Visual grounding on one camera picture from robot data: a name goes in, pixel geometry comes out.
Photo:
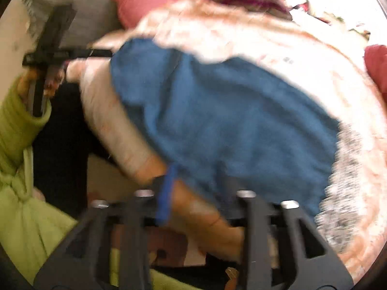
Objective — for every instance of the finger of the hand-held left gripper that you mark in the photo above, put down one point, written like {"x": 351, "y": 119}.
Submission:
{"x": 87, "y": 53}

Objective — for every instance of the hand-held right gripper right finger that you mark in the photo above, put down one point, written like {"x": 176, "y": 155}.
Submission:
{"x": 254, "y": 217}

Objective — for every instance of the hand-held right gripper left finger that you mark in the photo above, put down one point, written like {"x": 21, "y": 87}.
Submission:
{"x": 164, "y": 196}

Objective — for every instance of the blue denim pants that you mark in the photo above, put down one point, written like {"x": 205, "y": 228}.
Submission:
{"x": 226, "y": 111}

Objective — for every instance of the person's left hand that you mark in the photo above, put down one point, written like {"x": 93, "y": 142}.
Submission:
{"x": 25, "y": 83}

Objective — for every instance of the grey padded headboard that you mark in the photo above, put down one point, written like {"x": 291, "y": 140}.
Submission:
{"x": 90, "y": 6}

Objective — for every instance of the pink quilted bedspread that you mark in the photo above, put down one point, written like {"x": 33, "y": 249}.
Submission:
{"x": 142, "y": 0}

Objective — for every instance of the orange and white fleece blanket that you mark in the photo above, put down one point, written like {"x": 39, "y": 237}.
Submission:
{"x": 257, "y": 36}

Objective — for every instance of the red bolster pillow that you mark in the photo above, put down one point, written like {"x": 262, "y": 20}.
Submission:
{"x": 378, "y": 69}

